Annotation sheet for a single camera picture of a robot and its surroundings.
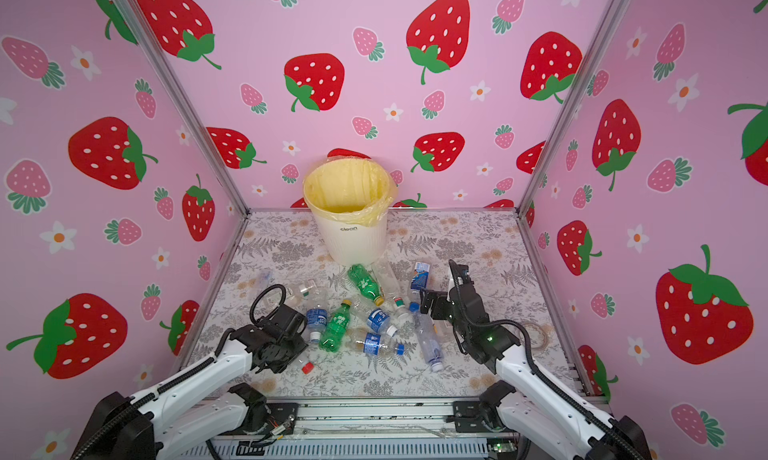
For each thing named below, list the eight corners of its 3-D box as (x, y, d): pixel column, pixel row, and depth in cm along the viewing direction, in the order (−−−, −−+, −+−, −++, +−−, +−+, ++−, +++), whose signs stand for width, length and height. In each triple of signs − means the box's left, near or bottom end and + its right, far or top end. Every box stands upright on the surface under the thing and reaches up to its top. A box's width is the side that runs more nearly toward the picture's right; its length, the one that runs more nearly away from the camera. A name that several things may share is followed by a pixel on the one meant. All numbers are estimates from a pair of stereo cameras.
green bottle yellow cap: (321, 349, 87) (317, 342, 83) (343, 306, 96) (341, 297, 92) (336, 355, 86) (333, 348, 82) (357, 311, 95) (356, 302, 91)
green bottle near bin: (374, 310, 94) (373, 303, 91) (348, 275, 103) (346, 267, 99) (387, 302, 96) (386, 294, 92) (361, 268, 105) (359, 260, 101)
